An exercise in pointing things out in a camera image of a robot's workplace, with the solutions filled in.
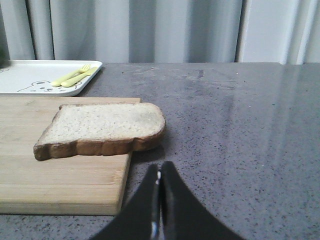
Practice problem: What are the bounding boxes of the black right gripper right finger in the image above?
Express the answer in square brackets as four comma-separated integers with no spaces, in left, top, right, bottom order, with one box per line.
[161,161,242,240]

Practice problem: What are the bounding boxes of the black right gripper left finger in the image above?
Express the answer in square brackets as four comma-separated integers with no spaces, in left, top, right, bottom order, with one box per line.
[92,164,159,240]

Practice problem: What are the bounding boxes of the bread slice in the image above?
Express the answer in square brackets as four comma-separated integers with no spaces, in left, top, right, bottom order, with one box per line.
[33,102,166,161]

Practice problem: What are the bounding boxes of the white bear print tray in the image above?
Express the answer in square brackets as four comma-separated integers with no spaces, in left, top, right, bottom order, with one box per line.
[0,60,103,97]

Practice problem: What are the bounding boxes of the wooden cutting board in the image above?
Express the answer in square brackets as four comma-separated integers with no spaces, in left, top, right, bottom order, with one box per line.
[0,95,140,216]

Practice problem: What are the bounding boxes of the grey curtain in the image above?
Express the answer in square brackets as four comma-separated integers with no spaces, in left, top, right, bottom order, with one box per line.
[0,0,320,65]

